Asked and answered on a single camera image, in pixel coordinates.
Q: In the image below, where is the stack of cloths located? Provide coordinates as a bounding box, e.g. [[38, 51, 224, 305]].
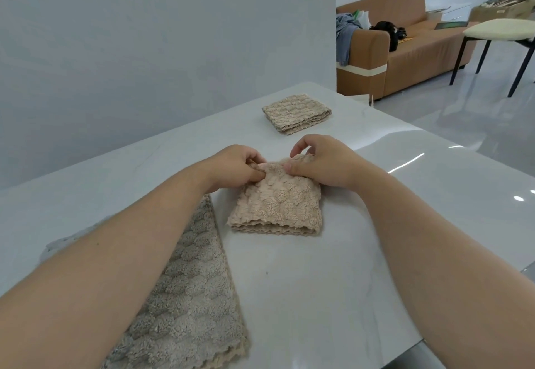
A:
[[40, 194, 251, 369]]

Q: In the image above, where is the white marble table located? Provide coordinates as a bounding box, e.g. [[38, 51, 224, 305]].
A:
[[0, 81, 535, 369]]

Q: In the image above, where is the person's right forearm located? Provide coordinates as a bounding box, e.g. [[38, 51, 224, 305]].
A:
[[359, 170, 535, 369]]

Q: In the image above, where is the person's left hand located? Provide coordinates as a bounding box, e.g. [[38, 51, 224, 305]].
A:
[[200, 144, 268, 194]]

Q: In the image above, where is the beige waffle towel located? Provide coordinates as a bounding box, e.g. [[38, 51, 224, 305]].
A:
[[262, 93, 333, 135], [226, 154, 324, 236]]

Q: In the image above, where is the cream chair with black legs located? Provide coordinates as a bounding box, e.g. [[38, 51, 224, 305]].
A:
[[449, 0, 535, 99]]

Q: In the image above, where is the blue grey clothing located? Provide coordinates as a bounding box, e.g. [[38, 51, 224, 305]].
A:
[[336, 12, 363, 67]]

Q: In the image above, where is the person's left forearm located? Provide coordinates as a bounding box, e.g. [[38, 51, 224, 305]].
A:
[[0, 162, 218, 369]]

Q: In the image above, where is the person's right hand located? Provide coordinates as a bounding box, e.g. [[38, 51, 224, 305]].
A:
[[284, 133, 385, 192]]

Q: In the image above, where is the cardboard box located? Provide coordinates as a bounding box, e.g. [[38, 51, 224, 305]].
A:
[[468, 0, 535, 22]]

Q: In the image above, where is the white box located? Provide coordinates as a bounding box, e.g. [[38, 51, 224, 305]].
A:
[[425, 4, 471, 22]]

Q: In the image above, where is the black bag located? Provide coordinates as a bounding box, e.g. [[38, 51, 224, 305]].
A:
[[369, 21, 407, 52]]

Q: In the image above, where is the brown sofa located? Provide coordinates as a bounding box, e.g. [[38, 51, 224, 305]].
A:
[[336, 0, 479, 102]]

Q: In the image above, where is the white shopping bag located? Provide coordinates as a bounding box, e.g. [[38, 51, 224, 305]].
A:
[[353, 9, 372, 31]]

